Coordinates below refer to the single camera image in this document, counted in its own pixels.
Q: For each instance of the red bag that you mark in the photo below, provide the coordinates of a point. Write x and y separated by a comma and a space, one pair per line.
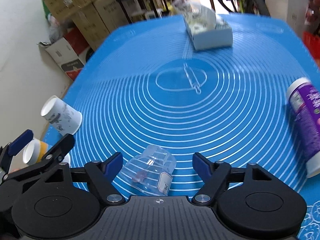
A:
311, 32

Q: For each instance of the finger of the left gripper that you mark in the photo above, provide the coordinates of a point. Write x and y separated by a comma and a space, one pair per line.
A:
13, 148
65, 144

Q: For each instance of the yellow blue paper cup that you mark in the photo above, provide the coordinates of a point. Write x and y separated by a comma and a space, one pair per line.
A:
37, 149

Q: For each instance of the lower stacked cardboard box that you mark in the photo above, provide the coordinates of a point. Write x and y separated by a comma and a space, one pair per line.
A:
97, 20

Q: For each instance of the black utility cart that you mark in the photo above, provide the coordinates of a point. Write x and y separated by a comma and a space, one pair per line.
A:
139, 10

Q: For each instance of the clear plastic cup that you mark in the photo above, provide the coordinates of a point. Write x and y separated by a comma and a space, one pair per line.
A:
150, 172

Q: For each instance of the blue silicone baking mat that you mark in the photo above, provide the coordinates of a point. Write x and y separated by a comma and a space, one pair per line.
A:
146, 85

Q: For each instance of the white tissue box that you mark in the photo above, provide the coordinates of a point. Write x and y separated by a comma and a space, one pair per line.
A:
206, 29

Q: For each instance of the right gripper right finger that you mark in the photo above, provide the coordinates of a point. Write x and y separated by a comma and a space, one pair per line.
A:
248, 203

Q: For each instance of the white grey-print paper cup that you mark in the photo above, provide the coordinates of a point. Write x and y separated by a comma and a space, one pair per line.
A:
64, 118

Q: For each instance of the purple white paper cup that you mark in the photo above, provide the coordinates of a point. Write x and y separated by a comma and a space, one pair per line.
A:
303, 98

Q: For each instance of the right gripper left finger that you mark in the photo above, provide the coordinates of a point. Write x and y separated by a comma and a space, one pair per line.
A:
66, 202

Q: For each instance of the plastic bag by wall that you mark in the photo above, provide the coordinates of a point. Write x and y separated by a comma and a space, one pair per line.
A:
56, 29

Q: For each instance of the white red cardboard box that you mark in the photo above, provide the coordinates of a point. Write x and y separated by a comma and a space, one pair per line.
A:
71, 52

